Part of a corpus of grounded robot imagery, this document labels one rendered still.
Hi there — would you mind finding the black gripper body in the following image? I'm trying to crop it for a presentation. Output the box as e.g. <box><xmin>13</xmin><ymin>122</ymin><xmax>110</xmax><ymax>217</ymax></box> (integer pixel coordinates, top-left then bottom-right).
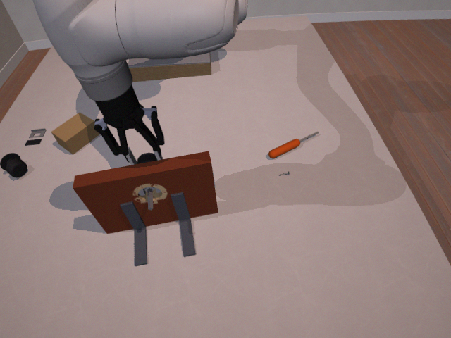
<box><xmin>95</xmin><ymin>85</ymin><xmax>144</xmax><ymax>131</ymax></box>

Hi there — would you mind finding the orange-handled screwdriver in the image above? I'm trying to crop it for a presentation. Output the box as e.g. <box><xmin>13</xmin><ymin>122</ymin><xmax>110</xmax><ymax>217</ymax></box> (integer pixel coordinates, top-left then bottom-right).
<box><xmin>268</xmin><ymin>132</ymin><xmax>319</xmax><ymax>158</ymax></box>

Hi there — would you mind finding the black flat plate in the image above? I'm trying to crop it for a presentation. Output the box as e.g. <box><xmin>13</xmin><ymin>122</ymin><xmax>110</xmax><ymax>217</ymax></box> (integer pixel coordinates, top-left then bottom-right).
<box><xmin>25</xmin><ymin>139</ymin><xmax>42</xmax><ymax>146</ymax></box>

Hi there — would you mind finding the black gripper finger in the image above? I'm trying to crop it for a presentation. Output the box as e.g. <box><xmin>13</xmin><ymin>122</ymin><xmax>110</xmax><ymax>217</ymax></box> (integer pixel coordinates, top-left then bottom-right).
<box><xmin>128</xmin><ymin>106</ymin><xmax>165</xmax><ymax>160</ymax></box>
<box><xmin>94</xmin><ymin>118</ymin><xmax>137</xmax><ymax>165</ymax></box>

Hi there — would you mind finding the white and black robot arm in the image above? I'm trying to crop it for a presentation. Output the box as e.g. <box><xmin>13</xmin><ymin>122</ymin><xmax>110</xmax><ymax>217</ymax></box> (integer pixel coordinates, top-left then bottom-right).
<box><xmin>33</xmin><ymin>0</ymin><xmax>247</xmax><ymax>101</ymax></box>

